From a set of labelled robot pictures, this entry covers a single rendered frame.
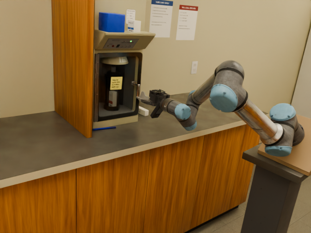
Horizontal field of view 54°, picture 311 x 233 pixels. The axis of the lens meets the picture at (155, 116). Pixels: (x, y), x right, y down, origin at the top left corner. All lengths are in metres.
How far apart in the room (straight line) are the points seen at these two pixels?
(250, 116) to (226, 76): 0.21
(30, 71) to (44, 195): 0.84
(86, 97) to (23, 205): 0.60
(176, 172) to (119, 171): 0.46
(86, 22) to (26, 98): 0.74
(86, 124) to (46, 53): 0.59
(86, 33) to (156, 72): 1.06
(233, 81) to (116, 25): 0.68
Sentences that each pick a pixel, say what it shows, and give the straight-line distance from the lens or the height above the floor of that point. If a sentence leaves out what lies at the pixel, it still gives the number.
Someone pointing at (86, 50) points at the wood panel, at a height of 1.42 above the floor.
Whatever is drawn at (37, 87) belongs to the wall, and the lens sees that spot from 2.08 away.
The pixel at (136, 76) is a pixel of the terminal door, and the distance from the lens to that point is 1.85.
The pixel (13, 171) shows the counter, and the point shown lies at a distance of 1.45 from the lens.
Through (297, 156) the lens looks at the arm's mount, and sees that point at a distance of 1.72.
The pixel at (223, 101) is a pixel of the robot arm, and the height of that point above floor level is 1.32.
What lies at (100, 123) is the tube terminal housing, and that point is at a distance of 1.83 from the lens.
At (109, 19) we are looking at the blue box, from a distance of 1.59.
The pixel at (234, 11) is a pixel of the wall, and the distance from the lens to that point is 3.08.
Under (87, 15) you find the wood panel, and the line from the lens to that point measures 1.56.
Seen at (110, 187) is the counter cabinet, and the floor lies 0.71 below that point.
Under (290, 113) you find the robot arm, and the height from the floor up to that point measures 1.23.
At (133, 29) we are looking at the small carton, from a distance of 1.70.
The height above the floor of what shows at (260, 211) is 0.61.
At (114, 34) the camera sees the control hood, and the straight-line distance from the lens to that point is 1.61.
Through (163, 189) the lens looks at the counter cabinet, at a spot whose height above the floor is 0.57.
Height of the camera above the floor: 1.66
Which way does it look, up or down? 20 degrees down
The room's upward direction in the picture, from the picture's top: 5 degrees clockwise
